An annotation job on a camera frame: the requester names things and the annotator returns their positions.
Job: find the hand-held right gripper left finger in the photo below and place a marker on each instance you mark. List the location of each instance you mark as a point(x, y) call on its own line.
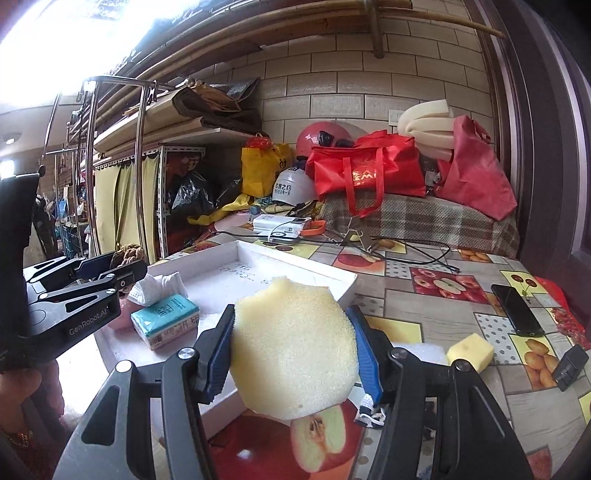
point(217, 355)

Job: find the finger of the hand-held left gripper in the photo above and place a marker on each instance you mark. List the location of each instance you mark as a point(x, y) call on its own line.
point(69, 270)
point(120, 277)

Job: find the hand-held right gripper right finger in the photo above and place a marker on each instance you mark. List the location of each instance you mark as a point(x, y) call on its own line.
point(364, 350)

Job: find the pink plush item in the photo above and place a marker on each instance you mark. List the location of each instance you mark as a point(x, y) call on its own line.
point(123, 318)

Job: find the teal tissue pack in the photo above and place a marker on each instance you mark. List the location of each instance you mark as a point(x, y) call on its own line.
point(161, 318)

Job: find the cream foam chunk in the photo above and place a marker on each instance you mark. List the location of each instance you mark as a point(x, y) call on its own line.
point(295, 350)

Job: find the white cardboard box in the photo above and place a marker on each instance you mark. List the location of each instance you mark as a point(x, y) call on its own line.
point(277, 267)

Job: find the person's left hand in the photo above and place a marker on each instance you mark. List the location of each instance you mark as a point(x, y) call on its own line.
point(27, 397)

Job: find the brown knitted item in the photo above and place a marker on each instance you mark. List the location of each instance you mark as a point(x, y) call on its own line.
point(131, 251)

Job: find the white foam sponge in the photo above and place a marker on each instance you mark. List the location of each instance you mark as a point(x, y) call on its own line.
point(425, 355)

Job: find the fruit print tablecloth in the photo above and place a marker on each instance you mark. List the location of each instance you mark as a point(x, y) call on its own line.
point(415, 300)

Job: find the yellow curtain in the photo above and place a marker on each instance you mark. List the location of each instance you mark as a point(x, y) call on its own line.
point(129, 203)

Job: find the yellow and green sponge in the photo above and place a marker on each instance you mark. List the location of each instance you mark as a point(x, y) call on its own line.
point(471, 353)

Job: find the black plastic bag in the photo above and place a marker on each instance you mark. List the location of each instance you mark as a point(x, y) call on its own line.
point(194, 194)

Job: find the white metal shelf rack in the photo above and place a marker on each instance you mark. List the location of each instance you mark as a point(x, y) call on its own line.
point(182, 152)

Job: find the white power bank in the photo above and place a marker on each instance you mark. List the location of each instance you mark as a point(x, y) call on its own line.
point(277, 224)

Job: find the stack of wooden boards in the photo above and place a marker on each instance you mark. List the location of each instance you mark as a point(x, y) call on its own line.
point(152, 134)

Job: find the plaid blanket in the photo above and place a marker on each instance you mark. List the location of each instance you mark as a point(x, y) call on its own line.
point(438, 221)

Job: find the chrome clothes rack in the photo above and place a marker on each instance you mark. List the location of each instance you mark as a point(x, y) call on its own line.
point(142, 124)

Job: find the black smartphone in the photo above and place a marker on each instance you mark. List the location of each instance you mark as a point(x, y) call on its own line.
point(517, 309)

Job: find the yellow bag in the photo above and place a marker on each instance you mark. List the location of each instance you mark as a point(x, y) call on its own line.
point(261, 166)

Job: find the red tote bag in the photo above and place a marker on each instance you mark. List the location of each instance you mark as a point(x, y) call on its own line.
point(364, 170)

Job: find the white helmet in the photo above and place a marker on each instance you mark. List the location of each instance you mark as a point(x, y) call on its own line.
point(291, 184)

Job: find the brown folded bags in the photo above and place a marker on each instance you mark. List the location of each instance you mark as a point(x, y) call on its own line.
point(217, 106)

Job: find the red plastic bag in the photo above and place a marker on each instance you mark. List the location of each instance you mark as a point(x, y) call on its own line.
point(568, 318)

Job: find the black box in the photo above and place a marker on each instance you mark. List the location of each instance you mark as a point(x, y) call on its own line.
point(570, 367)

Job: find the red cloth bag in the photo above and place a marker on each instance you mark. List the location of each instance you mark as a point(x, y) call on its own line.
point(475, 175)

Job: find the red helmet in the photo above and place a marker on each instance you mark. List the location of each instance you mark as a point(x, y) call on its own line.
point(314, 138)

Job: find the cream foam strips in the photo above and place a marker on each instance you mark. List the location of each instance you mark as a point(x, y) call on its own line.
point(427, 124)

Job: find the dark wooden door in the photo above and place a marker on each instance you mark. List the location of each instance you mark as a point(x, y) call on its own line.
point(545, 138)

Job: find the bundle of bamboo poles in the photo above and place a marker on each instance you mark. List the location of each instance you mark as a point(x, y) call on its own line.
point(277, 32)

